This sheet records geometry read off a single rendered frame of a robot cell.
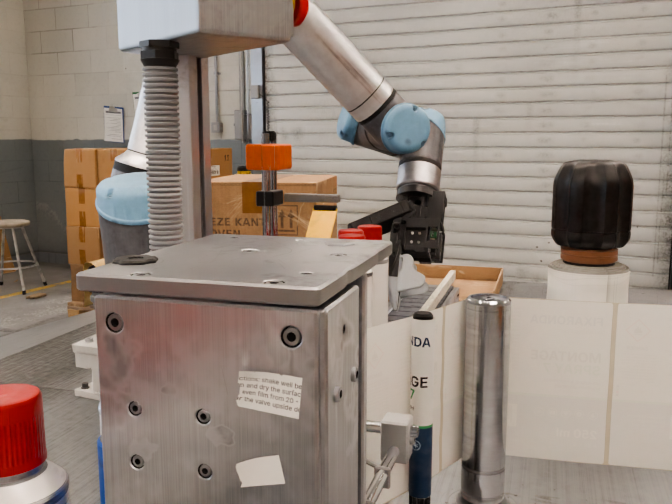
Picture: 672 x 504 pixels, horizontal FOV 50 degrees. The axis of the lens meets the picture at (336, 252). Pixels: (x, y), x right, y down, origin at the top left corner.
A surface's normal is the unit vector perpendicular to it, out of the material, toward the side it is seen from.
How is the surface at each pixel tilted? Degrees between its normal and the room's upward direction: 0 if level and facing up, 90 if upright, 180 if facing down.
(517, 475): 0
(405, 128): 92
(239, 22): 90
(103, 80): 90
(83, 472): 0
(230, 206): 90
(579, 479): 0
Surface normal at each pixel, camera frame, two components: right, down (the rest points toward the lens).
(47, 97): -0.43, 0.14
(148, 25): -0.78, 0.10
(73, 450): 0.00, -0.99
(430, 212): -0.25, -0.36
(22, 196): 0.91, 0.07
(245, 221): -0.13, 0.15
